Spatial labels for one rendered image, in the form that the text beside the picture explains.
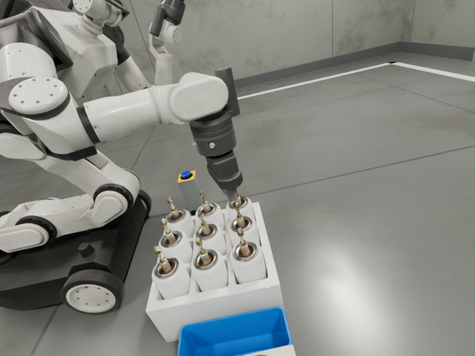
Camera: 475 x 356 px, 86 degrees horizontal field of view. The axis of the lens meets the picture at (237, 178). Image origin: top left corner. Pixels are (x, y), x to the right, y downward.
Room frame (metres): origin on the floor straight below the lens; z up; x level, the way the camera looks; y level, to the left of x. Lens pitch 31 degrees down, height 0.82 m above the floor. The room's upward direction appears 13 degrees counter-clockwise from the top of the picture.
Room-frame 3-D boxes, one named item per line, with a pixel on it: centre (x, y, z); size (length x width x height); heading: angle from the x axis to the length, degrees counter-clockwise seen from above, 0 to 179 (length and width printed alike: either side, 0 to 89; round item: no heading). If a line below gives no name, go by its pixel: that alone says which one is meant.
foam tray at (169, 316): (0.65, 0.14, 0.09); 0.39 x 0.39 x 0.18; 88
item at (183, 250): (0.65, 0.26, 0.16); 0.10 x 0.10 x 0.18
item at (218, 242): (0.65, 0.14, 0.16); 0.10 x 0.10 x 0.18
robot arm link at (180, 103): (0.50, 0.06, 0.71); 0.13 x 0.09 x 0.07; 110
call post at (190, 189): (0.94, 0.21, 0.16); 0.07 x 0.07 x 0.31; 88
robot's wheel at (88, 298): (0.64, 0.60, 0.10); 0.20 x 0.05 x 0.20; 88
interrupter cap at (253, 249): (0.52, 0.03, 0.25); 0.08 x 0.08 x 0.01
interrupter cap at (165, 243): (0.65, 0.26, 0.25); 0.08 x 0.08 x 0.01
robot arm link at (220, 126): (0.54, 0.02, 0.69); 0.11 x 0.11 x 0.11; 20
